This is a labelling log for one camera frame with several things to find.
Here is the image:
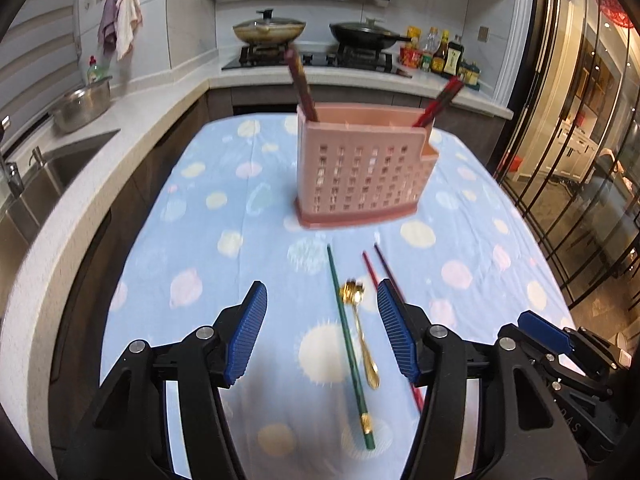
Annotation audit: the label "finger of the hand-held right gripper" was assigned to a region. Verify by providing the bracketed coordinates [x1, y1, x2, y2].
[517, 311, 626, 376]

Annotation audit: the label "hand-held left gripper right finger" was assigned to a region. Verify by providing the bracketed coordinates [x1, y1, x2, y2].
[376, 278, 591, 480]

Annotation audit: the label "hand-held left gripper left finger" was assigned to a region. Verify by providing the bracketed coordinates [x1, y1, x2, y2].
[70, 280, 269, 480]

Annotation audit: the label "green chopstick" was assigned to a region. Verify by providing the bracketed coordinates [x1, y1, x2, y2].
[326, 244, 377, 451]

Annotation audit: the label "gold flower spoon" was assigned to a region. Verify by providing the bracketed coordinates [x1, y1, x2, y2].
[339, 280, 382, 391]

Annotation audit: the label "red chopstick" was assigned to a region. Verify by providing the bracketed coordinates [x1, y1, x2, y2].
[418, 79, 465, 127]
[361, 252, 426, 415]

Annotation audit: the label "dark brown chopstick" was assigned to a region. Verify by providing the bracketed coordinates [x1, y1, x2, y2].
[373, 242, 403, 296]
[412, 78, 458, 126]

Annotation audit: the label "pink perforated utensil holder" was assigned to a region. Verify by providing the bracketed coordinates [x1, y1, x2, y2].
[294, 102, 437, 231]

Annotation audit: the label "purple-brown chopstick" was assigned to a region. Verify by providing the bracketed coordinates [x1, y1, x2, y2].
[284, 47, 314, 122]
[290, 50, 320, 123]

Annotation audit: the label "blue planet print tablecloth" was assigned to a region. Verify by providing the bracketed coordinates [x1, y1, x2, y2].
[97, 114, 576, 480]

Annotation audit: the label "glass sliding door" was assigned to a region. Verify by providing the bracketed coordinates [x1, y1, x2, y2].
[492, 0, 640, 321]

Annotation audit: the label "stainless steel sink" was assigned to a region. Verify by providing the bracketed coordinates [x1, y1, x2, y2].
[0, 130, 121, 241]

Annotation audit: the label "white kitchen countertop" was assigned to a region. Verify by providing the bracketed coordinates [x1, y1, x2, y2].
[0, 45, 516, 461]

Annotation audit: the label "small dark seasoning jars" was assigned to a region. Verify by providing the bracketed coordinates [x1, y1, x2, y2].
[457, 60, 482, 91]

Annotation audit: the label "brown sauce bottle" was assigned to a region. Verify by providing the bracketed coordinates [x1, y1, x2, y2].
[431, 30, 451, 75]

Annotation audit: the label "dark soy sauce bottle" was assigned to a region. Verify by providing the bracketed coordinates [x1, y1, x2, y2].
[444, 35, 466, 78]

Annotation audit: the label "stainless steel pot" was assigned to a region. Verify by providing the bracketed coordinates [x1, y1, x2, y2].
[51, 76, 113, 133]

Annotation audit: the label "black gas stove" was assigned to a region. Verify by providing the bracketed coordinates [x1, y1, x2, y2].
[221, 42, 413, 78]

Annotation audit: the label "chrome kitchen faucet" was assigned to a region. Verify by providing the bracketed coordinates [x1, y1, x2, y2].
[0, 115, 26, 201]

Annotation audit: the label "clear plastic bottle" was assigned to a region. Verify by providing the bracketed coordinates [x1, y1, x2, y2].
[420, 27, 440, 72]

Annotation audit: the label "black wok with lid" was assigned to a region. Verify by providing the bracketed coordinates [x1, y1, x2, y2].
[329, 17, 413, 52]

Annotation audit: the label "golden wok with glass lid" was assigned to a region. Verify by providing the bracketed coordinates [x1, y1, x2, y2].
[232, 8, 307, 45]

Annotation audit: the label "red paper-cut decoration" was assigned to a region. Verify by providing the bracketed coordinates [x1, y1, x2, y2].
[592, 0, 633, 31]

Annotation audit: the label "white hanging towel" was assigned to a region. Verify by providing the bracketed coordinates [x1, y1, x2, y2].
[115, 0, 143, 61]

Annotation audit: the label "purple hanging towel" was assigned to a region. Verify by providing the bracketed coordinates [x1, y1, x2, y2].
[97, 0, 121, 56]

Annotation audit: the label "white window blinds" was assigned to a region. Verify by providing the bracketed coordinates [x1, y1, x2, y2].
[0, 0, 83, 126]

